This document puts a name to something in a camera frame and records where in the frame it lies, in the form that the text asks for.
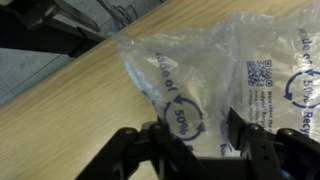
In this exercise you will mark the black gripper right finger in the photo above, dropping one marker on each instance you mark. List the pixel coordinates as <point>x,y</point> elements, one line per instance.
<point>271,155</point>

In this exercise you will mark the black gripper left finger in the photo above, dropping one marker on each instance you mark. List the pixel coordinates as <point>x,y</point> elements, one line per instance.
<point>121,156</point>

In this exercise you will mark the large clear air pillow plastic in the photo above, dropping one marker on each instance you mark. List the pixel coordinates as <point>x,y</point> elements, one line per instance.
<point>265,68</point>

